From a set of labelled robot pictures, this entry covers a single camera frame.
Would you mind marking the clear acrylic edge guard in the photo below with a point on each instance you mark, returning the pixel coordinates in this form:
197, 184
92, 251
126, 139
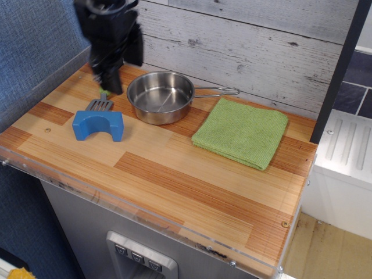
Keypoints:
230, 211

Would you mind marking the grey toy fridge cabinet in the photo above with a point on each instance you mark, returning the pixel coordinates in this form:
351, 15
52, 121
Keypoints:
86, 225

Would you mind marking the white ribbed sink unit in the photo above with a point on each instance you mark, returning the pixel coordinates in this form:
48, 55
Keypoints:
338, 191

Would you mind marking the green handled grey spatula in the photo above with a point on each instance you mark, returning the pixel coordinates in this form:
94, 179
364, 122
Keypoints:
103, 104

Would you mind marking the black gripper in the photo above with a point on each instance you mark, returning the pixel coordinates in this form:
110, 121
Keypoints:
115, 36

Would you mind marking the silver dispenser panel with buttons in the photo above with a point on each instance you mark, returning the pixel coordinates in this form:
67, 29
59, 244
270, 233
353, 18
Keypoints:
132, 259

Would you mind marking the dark right cabinet post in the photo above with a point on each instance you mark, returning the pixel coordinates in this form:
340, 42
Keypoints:
354, 32

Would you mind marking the yellow object at corner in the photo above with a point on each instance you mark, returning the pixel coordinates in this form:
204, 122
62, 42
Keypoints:
21, 273

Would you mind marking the green folded cloth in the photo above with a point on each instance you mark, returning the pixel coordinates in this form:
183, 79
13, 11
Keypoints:
242, 133

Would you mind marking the blue arch-shaped wooden handle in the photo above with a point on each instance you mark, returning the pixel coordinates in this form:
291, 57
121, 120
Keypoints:
89, 122

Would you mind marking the stainless steel pan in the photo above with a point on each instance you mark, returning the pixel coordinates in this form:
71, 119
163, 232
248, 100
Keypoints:
165, 97

